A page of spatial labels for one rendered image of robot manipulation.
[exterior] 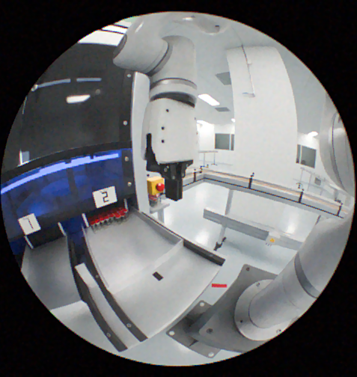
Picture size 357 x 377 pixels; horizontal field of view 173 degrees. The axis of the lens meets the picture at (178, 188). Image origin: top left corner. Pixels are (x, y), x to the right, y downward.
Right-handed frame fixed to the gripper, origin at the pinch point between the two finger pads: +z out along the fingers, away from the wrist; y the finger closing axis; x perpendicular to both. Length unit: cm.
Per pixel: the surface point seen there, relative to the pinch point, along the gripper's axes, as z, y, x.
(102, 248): 22.1, 15.7, -19.2
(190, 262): 22.3, -2.4, 3.7
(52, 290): 22.1, 39.4, -10.5
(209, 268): 22.3, -4.1, 9.2
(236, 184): 21, -82, -7
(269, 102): -75, -144, 19
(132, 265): 22.1, 10.3, -7.2
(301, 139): -145, -796, 252
